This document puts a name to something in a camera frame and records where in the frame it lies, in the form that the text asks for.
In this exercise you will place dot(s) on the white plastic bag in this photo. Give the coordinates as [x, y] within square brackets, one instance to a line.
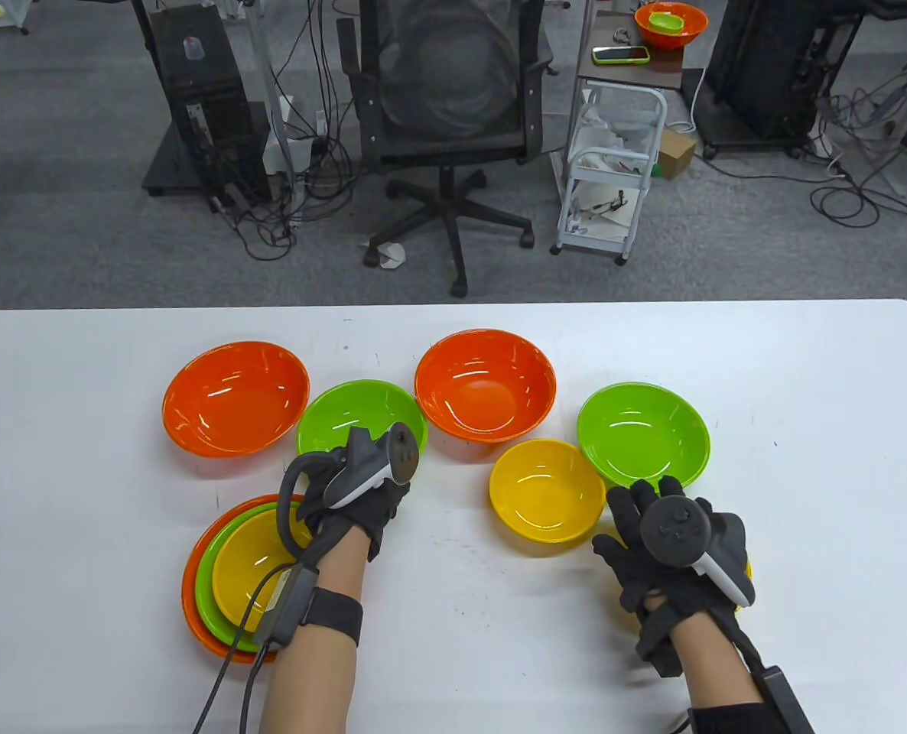
[606, 134]

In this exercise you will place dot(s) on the crumpled white paper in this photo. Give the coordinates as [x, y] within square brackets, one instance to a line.
[388, 254]

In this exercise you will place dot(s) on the cardboard box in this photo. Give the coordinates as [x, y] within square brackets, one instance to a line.
[675, 153]

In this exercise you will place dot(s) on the person's right forearm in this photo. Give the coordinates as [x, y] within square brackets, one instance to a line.
[713, 673]

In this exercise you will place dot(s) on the clear plastic cup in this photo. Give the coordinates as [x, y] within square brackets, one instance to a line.
[195, 50]

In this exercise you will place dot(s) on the phone in green case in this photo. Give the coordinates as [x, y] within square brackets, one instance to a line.
[620, 55]

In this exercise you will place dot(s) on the black mesh office chair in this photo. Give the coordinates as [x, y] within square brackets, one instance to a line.
[453, 149]

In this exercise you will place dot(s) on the black equipment cabinet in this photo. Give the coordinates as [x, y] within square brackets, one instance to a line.
[767, 69]
[201, 99]

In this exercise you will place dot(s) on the black wrist sensor box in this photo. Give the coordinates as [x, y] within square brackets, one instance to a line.
[786, 699]
[281, 604]

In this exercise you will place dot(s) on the grey handheld controller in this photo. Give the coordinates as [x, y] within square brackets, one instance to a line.
[671, 531]
[401, 455]

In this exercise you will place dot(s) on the person's left forearm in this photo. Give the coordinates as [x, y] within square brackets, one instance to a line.
[308, 688]

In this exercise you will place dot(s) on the person's right hand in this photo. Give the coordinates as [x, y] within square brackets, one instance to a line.
[645, 581]

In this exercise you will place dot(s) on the green square bowl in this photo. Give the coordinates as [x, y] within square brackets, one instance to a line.
[666, 21]

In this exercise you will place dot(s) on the medium green bowl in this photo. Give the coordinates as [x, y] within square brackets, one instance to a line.
[641, 432]
[331, 417]
[203, 589]

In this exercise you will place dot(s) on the brown side table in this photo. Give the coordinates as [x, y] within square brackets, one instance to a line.
[629, 76]

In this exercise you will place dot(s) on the person's left hand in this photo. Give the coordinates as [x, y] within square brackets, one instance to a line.
[362, 512]

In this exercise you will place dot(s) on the white trolley cart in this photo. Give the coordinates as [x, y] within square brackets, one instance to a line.
[595, 243]

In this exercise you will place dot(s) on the white paper sheet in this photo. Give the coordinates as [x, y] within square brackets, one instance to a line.
[614, 210]

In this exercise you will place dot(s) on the large orange bowl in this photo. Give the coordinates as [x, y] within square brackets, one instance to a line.
[188, 596]
[232, 397]
[484, 382]

